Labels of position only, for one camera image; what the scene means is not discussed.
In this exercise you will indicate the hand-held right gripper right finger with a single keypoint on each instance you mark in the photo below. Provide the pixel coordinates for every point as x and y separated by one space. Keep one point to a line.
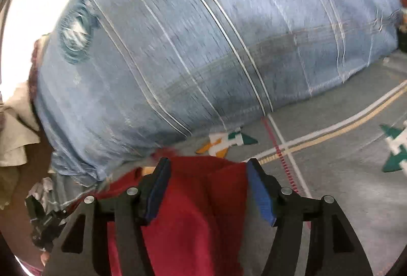
259 190

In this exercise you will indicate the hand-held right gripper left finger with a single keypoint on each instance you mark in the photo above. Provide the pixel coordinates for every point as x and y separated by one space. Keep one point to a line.
157 190

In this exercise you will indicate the red sweater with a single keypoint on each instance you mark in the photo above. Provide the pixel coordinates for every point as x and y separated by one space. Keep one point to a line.
190 215

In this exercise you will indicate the crumpled grey white cloth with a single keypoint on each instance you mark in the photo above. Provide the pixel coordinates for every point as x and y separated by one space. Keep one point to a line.
41 188

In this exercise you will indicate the olive cloth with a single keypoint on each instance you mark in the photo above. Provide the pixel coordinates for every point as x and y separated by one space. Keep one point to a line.
8 187

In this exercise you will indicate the maroon patterned cloth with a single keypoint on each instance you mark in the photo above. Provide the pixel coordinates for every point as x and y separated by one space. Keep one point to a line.
33 72

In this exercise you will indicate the small dark bottle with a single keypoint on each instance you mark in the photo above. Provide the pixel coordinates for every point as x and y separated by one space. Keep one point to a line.
403 39

